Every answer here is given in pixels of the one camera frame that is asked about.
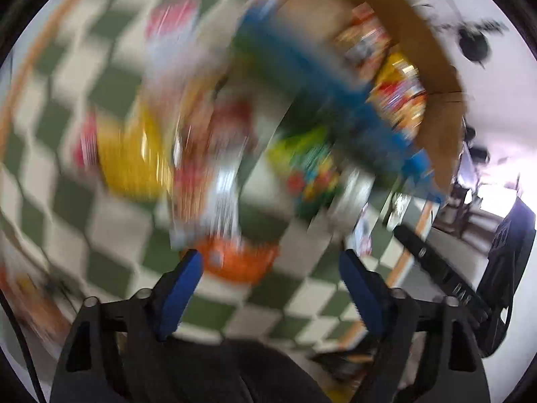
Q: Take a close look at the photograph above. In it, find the snack bin under table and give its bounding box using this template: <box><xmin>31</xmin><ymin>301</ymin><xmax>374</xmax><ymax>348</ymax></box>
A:
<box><xmin>1</xmin><ymin>241</ymin><xmax>70</xmax><ymax>358</ymax></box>

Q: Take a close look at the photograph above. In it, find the brown cookie snack packet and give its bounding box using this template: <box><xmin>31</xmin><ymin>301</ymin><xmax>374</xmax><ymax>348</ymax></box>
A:
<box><xmin>180</xmin><ymin>93</ymin><xmax>257</xmax><ymax>162</ymax></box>

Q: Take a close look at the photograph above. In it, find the white cookie snack packet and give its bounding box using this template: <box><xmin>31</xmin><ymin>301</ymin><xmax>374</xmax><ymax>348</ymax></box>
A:
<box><xmin>169</xmin><ymin>152</ymin><xmax>241</xmax><ymax>249</ymax></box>

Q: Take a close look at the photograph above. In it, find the open cardboard milk box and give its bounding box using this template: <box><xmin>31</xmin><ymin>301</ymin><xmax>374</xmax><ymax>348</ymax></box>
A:
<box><xmin>233</xmin><ymin>0</ymin><xmax>466</xmax><ymax>203</ymax></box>

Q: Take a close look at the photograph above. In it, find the red white biscuit packet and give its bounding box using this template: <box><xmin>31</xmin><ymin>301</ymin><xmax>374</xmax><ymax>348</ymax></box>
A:
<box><xmin>346</xmin><ymin>204</ymin><xmax>377</xmax><ymax>258</ymax></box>

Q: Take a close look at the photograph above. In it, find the orange snack packet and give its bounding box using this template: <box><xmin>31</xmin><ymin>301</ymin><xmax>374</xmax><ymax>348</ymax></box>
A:
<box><xmin>179</xmin><ymin>234</ymin><xmax>281</xmax><ymax>286</ymax></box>

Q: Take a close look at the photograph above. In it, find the red white snack sachet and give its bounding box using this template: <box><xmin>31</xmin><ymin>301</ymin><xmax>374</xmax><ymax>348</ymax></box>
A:
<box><xmin>145</xmin><ymin>0</ymin><xmax>201</xmax><ymax>50</ymax></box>

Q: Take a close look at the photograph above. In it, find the yellow red noodle packet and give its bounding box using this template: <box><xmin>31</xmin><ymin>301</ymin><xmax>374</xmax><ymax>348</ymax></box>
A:
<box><xmin>333</xmin><ymin>3</ymin><xmax>427</xmax><ymax>141</ymax></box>

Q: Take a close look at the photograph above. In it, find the yellow snack packet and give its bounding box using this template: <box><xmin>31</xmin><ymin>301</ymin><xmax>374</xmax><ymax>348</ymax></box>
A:
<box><xmin>96</xmin><ymin>98</ymin><xmax>173</xmax><ymax>201</ymax></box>

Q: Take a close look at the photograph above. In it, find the black fleece clothing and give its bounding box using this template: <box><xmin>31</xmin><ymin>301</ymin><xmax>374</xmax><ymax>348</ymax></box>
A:
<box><xmin>164</xmin><ymin>338</ymin><xmax>330</xmax><ymax>403</ymax></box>

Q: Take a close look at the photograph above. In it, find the clear small sauce sachet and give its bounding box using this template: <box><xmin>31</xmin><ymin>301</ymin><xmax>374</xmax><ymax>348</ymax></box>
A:
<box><xmin>382</xmin><ymin>193</ymin><xmax>412</xmax><ymax>231</ymax></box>

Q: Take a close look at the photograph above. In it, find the small red snack packet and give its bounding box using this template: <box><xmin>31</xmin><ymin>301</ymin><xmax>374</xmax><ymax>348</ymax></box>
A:
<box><xmin>73</xmin><ymin>112</ymin><xmax>100</xmax><ymax>173</ymax></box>

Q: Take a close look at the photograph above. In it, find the green gumball candy bag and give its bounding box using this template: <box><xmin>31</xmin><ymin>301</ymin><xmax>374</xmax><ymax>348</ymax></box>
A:
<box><xmin>267</xmin><ymin>127</ymin><xmax>341</xmax><ymax>222</ymax></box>

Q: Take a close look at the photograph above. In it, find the white wafer pack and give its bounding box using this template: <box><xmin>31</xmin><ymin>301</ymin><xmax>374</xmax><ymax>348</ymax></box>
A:
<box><xmin>328</xmin><ymin>166</ymin><xmax>375</xmax><ymax>236</ymax></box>

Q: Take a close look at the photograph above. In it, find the white puff snack bag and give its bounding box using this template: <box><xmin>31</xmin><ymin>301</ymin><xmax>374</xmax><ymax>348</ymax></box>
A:
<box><xmin>142</xmin><ymin>37</ymin><xmax>227</xmax><ymax>133</ymax></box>

